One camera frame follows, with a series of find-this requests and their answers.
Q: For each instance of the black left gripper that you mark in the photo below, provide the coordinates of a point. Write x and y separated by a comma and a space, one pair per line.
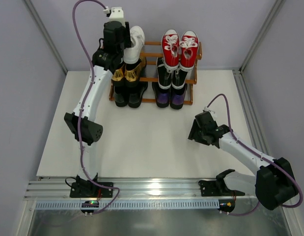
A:
127, 34

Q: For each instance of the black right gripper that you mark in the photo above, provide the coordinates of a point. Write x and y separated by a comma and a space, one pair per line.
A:
195, 132

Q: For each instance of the gold loafer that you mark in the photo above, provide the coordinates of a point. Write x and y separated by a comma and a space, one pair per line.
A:
133, 72
118, 79

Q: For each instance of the red canvas sneaker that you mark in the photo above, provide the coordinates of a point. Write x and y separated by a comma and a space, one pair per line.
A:
170, 49
189, 47

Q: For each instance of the black patent loafer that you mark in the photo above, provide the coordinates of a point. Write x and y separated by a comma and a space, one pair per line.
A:
121, 96
136, 94

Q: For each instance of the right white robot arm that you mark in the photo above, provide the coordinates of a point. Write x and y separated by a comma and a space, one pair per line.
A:
272, 181

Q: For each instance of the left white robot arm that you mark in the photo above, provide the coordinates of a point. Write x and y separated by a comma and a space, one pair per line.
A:
81, 122

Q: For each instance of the orange wooden shoe shelf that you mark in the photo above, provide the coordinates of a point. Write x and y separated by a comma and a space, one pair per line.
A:
149, 74

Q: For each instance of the right black controller box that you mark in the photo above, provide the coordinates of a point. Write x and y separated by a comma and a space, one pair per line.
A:
226, 205

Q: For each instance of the black controller box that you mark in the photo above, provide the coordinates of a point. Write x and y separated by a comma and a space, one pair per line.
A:
89, 207
226, 205

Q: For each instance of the left black controller box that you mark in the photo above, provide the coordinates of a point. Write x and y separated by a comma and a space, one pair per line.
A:
89, 207

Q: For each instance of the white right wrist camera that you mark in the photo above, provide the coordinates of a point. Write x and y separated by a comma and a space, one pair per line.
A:
213, 113

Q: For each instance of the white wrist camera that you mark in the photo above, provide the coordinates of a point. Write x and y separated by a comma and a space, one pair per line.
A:
213, 113
115, 14

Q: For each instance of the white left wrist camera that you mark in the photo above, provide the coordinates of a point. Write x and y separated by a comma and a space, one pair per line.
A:
115, 14

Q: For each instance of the right side aluminium rail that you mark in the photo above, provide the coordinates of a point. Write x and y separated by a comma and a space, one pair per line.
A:
254, 126

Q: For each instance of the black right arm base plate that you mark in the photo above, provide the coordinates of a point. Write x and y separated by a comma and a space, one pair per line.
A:
208, 188

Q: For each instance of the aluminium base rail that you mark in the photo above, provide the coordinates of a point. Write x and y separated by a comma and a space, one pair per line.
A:
49, 188

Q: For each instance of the left aluminium corner post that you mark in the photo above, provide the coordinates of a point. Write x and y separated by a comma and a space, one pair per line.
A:
38, 21

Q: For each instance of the aluminium corner post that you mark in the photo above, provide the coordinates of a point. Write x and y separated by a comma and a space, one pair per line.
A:
38, 21
278, 4

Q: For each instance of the right aluminium corner post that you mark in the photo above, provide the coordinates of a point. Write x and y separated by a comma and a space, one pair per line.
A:
278, 4

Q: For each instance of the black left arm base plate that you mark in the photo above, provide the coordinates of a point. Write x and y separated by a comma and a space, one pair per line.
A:
102, 189

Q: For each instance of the white slotted cable duct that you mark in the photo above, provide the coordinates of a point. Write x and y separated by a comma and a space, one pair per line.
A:
131, 204

